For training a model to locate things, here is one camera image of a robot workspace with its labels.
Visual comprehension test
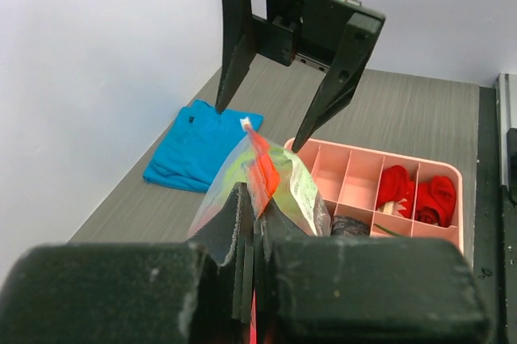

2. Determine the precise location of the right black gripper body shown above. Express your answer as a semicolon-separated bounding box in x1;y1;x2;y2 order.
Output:
252;0;338;74

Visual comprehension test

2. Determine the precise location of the red rolled sock upper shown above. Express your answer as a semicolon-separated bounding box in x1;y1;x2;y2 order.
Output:
376;165;416;219

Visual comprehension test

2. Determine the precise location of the clear zip top bag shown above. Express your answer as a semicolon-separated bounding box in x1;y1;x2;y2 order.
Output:
187;118;332;266

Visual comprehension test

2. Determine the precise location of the red rolled sock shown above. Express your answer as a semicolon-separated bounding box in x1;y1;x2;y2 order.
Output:
414;176;456;228
376;165;416;219

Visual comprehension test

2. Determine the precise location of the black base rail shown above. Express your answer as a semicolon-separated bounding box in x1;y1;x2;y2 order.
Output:
473;88;516;343

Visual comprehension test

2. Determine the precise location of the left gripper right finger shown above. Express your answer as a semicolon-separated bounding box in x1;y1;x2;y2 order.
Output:
255;203;491;343

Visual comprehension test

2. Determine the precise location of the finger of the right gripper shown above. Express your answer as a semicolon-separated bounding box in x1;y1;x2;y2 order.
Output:
292;0;386;153
215;0;254;113

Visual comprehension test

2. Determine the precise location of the dark floral rolled sock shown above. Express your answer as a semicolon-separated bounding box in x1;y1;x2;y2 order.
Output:
330;216;370;237

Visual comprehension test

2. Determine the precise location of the pink divided organizer tray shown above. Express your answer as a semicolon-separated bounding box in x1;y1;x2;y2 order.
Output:
297;139;464;250

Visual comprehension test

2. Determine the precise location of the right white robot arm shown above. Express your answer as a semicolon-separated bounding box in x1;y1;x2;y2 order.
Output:
215;0;385;152

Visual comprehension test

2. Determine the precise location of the red rolled sock lower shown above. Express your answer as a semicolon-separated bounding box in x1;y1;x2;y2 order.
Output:
414;176;456;228

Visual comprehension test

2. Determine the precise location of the blue folded cloth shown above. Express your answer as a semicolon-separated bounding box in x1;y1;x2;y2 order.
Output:
143;99;264;193

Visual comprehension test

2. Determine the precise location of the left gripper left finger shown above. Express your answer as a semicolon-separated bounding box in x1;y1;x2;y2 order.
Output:
1;182;253;343

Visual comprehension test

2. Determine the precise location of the green onion stalk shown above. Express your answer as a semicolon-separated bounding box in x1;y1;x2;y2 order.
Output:
373;223;404;237

